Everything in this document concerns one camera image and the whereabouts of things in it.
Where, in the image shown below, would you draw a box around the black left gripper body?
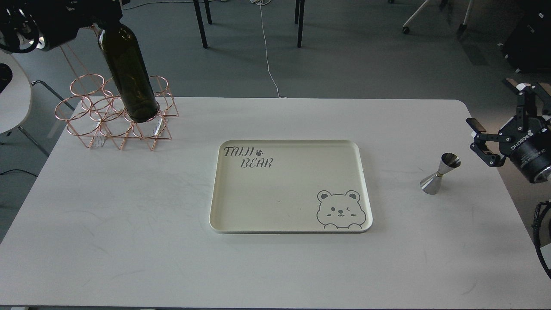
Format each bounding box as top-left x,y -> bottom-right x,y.
53,0 -> 130,39

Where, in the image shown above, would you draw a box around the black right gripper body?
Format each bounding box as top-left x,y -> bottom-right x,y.
498,116 -> 551,184

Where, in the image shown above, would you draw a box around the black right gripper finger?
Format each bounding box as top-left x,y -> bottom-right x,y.
504,78 -> 551,125
466,118 -> 511,167

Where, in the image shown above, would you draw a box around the steel double jigger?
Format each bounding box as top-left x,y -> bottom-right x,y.
420,152 -> 461,195

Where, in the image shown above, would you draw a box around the dark green wine bottle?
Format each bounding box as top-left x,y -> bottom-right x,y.
98,23 -> 159,123

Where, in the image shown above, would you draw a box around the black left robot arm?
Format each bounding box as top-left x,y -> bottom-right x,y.
0,0 -> 130,54

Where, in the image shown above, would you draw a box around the black equipment case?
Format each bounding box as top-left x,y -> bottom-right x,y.
502,0 -> 551,72

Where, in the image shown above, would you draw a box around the white chair base with casters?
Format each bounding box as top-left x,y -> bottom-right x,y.
388,0 -> 475,35

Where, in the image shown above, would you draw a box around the white round side table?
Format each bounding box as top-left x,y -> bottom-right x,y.
0,50 -> 76,156

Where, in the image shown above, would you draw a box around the black table legs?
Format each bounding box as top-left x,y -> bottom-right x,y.
193,0 -> 305,49

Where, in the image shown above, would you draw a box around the cream tray with bear print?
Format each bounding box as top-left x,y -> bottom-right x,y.
209,139 -> 373,233

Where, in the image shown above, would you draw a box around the copper wire bottle rack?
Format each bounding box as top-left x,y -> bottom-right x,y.
54,26 -> 180,151

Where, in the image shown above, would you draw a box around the white floor cable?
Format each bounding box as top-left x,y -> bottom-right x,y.
251,0 -> 288,99

